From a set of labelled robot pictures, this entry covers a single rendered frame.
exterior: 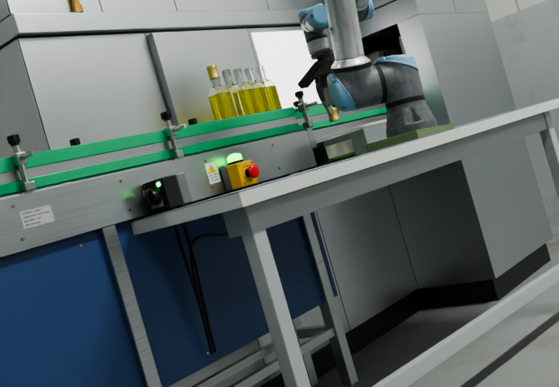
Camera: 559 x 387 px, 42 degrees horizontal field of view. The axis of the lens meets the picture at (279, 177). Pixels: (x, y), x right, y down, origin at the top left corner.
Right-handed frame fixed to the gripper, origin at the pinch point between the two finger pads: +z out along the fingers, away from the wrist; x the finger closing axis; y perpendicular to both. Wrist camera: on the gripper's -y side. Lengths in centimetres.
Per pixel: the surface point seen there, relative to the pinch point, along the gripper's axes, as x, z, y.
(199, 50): -23, -33, -31
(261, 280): -93, 37, 31
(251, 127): -37.3, -0.4, -5.5
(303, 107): -12.8, -3.2, -2.1
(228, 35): -5.9, -37.6, -30.0
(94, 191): -101, 7, -5
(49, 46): -79, -38, -35
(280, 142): -28.5, 6.3, -3.1
